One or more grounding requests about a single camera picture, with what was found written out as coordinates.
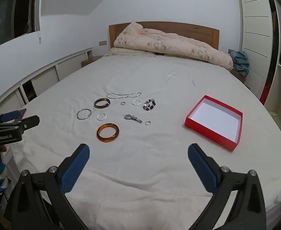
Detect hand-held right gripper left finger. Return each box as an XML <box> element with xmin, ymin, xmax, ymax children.
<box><xmin>10</xmin><ymin>144</ymin><xmax>90</xmax><ymax>230</ymax></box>

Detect amber bangle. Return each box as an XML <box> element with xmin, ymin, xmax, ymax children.
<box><xmin>97</xmin><ymin>123</ymin><xmax>120</xmax><ymax>143</ymax></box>

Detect silver brooch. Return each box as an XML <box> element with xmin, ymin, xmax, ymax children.
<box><xmin>124</xmin><ymin>114</ymin><xmax>142</xmax><ymax>124</ymax></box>

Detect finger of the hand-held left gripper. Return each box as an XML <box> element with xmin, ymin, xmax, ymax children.
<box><xmin>0</xmin><ymin>115</ymin><xmax>40</xmax><ymax>131</ymax></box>
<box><xmin>0</xmin><ymin>110</ymin><xmax>27</xmax><ymax>125</ymax></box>

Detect bed with white sheet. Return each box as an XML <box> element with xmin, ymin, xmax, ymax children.
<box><xmin>10</xmin><ymin>53</ymin><xmax>281</xmax><ymax>230</ymax></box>

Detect white window seat cabinet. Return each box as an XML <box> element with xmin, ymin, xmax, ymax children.
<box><xmin>0</xmin><ymin>47</ymin><xmax>93</xmax><ymax>115</ymax></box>

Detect white wardrobe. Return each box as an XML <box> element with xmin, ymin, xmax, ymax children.
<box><xmin>236</xmin><ymin>0</ymin><xmax>279</xmax><ymax>101</ymax></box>

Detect red white box lid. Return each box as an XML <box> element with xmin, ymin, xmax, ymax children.
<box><xmin>185</xmin><ymin>95</ymin><xmax>243</xmax><ymax>152</ymax></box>

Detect cream floral quilt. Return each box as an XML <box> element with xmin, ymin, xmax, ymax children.
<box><xmin>114</xmin><ymin>22</ymin><xmax>234</xmax><ymax>71</ymax></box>

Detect silver chain necklace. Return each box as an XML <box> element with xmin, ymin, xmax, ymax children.
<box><xmin>106</xmin><ymin>92</ymin><xmax>142</xmax><ymax>99</ymax></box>

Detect blue crumpled clothes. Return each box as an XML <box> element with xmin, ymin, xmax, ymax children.
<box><xmin>230</xmin><ymin>50</ymin><xmax>250</xmax><ymax>76</ymax></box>

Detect beaded stone bracelet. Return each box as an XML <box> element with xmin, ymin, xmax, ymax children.
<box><xmin>143</xmin><ymin>98</ymin><xmax>156</xmax><ymax>111</ymax></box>

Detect cream pillow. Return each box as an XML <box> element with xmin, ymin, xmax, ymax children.
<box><xmin>109</xmin><ymin>47</ymin><xmax>155</xmax><ymax>57</ymax></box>

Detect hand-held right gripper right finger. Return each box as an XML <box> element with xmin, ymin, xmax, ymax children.
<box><xmin>188</xmin><ymin>143</ymin><xmax>267</xmax><ymax>230</ymax></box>

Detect window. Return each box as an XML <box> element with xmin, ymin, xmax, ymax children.
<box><xmin>0</xmin><ymin>0</ymin><xmax>40</xmax><ymax>51</ymax></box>

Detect wooden nightstand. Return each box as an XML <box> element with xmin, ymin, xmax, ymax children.
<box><xmin>230</xmin><ymin>69</ymin><xmax>249</xmax><ymax>83</ymax></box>

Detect dark brown bangle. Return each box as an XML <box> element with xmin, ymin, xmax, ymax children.
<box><xmin>94</xmin><ymin>98</ymin><xmax>111</xmax><ymax>109</ymax></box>

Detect wooden headboard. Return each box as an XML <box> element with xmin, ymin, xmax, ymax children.
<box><xmin>109</xmin><ymin>21</ymin><xmax>220</xmax><ymax>52</ymax></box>

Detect thin silver bangle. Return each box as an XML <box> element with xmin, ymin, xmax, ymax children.
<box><xmin>77</xmin><ymin>109</ymin><xmax>92</xmax><ymax>120</ymax></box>

